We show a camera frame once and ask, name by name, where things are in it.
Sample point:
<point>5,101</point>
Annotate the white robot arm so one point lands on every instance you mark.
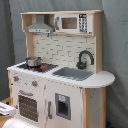
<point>7,110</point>

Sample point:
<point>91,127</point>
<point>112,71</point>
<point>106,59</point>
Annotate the black toy stovetop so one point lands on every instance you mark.
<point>43,67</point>

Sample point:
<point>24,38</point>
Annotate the red left stove knob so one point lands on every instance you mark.
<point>15,78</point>

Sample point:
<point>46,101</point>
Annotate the black toy faucet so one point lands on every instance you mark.
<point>82,63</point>

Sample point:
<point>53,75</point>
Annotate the red stove knob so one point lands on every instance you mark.
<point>15,78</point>
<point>34,83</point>

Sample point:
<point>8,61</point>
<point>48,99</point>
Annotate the silver toy pot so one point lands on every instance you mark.
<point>33,61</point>

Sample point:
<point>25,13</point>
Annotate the white wooden toy kitchen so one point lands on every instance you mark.
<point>62,49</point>

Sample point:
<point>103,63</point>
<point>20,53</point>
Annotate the grey range hood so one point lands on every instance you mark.
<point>39,25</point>

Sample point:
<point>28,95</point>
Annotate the grey toy sink basin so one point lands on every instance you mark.
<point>72,73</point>

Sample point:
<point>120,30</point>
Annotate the white oven door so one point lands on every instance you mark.
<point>29,106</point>

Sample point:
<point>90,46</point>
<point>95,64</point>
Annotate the red right stove knob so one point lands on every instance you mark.
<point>34,83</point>

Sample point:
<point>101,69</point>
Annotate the white fridge door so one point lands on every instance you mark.
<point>64,105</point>

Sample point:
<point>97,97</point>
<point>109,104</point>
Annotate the white toy microwave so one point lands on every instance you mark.
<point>73,23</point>

